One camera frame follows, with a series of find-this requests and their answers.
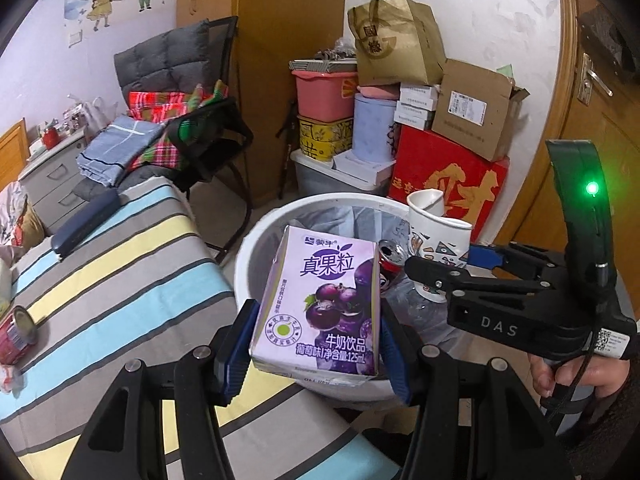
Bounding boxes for gold paper gift bag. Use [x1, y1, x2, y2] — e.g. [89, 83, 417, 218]
[347, 0, 447, 87]

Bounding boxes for white trash bin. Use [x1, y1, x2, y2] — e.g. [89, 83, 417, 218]
[233, 192, 442, 403]

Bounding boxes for tall wooden wardrobe right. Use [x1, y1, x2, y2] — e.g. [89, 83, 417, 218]
[176, 0, 345, 205]

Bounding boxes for black office chair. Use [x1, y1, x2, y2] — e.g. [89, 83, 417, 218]
[167, 15, 254, 264]

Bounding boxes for red text drink can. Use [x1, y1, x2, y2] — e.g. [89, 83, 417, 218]
[0, 307, 38, 365]

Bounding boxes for yellow patterned tin box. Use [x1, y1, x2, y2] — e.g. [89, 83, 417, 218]
[298, 116, 354, 162]

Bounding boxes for clear plastic bottle red label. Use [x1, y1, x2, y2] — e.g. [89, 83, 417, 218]
[383, 278, 457, 344]

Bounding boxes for purple grape milk carton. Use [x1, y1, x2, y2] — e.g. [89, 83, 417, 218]
[250, 226, 381, 387]

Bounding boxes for wooden bed headboard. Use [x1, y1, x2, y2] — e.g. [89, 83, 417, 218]
[0, 118, 29, 190]

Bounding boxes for red plaid blanket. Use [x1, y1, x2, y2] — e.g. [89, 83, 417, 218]
[128, 79, 229, 171]

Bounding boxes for pink plastic storage bin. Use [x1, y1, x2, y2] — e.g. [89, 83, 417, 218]
[292, 70, 358, 122]

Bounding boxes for red cartoon drink can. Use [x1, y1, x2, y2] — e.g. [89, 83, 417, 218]
[378, 240, 408, 292]

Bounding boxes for lavender cylindrical box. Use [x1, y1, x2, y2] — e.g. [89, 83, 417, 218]
[352, 93, 398, 162]

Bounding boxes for striped tablecloth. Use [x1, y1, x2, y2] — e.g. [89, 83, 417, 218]
[1, 178, 398, 479]

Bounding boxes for pink pillow bedding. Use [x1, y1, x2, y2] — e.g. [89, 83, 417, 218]
[0, 181, 46, 266]

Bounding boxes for dark blue glasses case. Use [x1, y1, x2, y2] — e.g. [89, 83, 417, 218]
[51, 188, 122, 260]

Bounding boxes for red jelly plastic cup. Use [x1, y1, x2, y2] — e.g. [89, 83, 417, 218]
[0, 364, 24, 393]

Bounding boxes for person's right hand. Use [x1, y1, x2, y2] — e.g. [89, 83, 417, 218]
[528, 354, 630, 399]

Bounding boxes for folded blue plaid cloth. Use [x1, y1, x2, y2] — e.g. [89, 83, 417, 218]
[76, 116, 165, 188]

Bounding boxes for brown cardboard box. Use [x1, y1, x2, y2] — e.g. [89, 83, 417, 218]
[432, 58, 529, 162]

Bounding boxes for wooden door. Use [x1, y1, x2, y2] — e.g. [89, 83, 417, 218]
[496, 0, 639, 311]

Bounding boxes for patterned paper cup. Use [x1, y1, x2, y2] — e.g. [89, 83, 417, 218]
[406, 187, 474, 304]

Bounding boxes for stacked white medicine boxes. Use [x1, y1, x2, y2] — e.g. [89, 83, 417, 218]
[394, 84, 440, 130]

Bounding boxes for grey quilted chair cushion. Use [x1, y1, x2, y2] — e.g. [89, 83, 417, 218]
[114, 21, 214, 99]

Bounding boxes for grey lidded storage box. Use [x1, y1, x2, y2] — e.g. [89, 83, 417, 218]
[291, 150, 390, 197]

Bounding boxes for red gold gift box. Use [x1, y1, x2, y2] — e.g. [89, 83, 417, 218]
[387, 126, 510, 242]

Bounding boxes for grey bedside drawer cabinet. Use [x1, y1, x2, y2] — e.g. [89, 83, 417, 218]
[18, 128, 86, 234]

